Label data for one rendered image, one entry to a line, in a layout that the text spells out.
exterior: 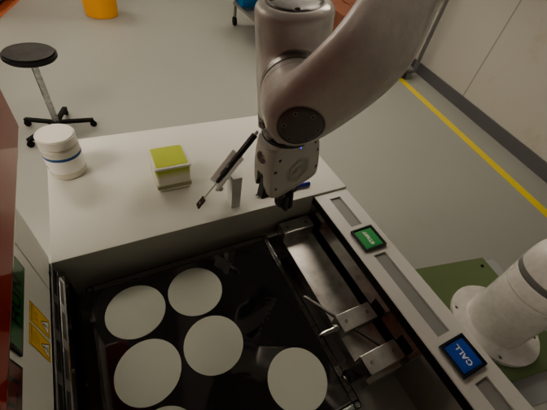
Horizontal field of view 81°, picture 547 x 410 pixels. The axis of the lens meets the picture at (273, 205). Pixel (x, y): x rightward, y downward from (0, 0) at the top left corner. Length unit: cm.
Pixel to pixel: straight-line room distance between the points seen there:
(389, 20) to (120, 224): 56
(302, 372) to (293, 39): 50
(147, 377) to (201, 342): 9
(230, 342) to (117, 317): 20
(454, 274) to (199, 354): 66
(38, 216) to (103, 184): 141
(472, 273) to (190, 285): 71
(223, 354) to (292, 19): 50
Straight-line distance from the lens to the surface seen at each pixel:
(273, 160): 45
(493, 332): 86
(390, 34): 32
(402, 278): 70
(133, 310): 65
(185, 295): 65
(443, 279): 93
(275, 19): 36
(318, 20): 36
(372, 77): 31
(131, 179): 77
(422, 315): 67
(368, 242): 71
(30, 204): 225
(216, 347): 61
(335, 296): 71
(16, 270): 50
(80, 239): 68
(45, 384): 53
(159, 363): 61
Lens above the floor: 147
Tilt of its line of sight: 46 degrees down
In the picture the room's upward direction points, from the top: 12 degrees clockwise
